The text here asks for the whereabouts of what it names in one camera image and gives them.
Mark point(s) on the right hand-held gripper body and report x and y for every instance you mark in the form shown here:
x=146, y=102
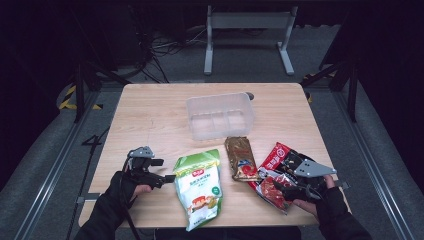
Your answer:
x=313, y=169

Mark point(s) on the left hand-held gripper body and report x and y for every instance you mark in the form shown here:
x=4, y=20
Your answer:
x=140, y=163

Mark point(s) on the red and black snack bag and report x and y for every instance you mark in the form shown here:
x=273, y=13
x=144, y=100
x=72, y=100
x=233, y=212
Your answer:
x=276, y=158

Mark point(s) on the green and white snack bag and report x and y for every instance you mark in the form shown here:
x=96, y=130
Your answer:
x=200, y=190

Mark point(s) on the gold brown snack bag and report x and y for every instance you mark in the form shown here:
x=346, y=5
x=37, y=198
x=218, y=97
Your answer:
x=240, y=158

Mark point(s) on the clear plastic container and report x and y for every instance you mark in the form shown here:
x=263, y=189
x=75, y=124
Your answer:
x=220, y=116

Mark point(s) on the person's left hand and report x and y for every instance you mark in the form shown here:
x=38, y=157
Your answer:
x=123, y=190

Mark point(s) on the person's right hand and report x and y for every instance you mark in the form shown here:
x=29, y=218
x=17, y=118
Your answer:
x=333, y=203

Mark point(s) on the black metal stand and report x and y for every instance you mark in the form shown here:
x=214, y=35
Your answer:
x=351, y=86
x=80, y=90

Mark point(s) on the small dark round disc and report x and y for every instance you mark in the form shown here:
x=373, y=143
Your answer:
x=250, y=96

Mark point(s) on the yellow black hazard tape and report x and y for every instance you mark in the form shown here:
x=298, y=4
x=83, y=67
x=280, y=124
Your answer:
x=68, y=100

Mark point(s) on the grey metal stand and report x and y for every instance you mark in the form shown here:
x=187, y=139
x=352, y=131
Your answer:
x=250, y=20

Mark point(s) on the metal table bracket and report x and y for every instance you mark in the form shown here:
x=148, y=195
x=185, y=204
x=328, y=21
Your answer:
x=343, y=184
x=88, y=197

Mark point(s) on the aluminium floor rail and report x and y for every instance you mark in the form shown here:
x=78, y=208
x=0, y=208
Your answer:
x=373, y=166
x=50, y=173

